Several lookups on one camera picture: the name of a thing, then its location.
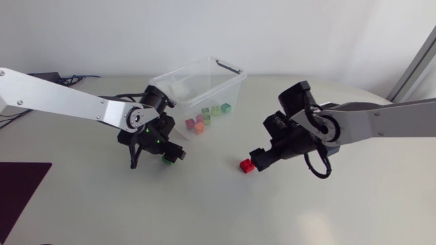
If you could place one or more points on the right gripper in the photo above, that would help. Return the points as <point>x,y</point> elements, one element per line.
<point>294,146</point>

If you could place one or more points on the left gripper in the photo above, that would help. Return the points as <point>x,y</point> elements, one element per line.
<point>144,140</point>

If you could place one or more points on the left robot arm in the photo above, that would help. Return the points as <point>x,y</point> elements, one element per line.
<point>51,95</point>

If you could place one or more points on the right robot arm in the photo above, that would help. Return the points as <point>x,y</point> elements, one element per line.
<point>374,122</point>

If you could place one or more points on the clear plastic container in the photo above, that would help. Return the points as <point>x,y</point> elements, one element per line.
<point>201,92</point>

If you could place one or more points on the red toy brick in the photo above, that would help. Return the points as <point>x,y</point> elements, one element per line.
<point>246,166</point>

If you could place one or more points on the magenta toy brick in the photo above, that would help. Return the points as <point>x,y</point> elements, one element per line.
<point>190,123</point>

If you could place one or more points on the orange toy brick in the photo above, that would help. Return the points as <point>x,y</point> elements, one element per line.
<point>199,128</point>

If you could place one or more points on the pink toy brick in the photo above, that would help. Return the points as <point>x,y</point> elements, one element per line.
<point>199,118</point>

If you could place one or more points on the lime green toy brick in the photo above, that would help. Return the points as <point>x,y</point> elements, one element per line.
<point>207,119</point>
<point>215,110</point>
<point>205,111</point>

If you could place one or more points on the dark green toy brick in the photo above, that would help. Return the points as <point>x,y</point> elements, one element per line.
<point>225,108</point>

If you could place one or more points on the black power brick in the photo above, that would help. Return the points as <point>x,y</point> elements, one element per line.
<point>44,77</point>

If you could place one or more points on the dark mat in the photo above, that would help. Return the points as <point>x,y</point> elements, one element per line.
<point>17,190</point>

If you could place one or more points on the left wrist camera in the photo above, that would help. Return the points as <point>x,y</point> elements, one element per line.
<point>165,124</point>

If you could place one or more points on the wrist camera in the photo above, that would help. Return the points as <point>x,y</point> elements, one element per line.
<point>165,124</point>
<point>277,123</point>

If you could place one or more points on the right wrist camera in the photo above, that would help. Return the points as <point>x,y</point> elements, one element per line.
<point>277,123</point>

